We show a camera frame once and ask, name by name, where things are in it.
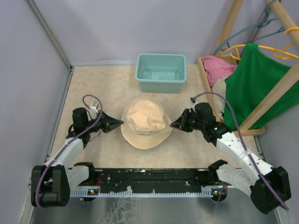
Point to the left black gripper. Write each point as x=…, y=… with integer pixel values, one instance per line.
x=109, y=123

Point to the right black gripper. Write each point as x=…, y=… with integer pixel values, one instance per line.
x=181, y=123

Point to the beige bucket hat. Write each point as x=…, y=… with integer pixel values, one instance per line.
x=145, y=123

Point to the teal plastic bin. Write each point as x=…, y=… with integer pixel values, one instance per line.
x=161, y=73

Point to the wooden clothes rack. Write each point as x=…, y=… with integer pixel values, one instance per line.
x=283, y=96

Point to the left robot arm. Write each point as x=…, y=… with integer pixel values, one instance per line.
x=78, y=136

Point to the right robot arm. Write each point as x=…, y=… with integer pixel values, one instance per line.
x=267, y=186

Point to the pink garment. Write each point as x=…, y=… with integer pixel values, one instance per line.
x=216, y=68

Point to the green tank top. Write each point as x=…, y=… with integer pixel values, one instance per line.
x=255, y=76

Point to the yellow clothes hanger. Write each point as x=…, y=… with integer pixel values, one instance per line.
x=280, y=53

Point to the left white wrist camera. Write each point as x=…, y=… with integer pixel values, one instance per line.
x=93, y=109

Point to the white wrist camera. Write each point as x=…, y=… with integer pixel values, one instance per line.
x=194, y=102
x=93, y=109

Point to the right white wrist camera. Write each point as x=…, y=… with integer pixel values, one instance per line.
x=194, y=102

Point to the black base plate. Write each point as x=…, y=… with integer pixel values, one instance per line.
x=144, y=180

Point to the white toothed cable strip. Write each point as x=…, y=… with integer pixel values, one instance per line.
x=92, y=193

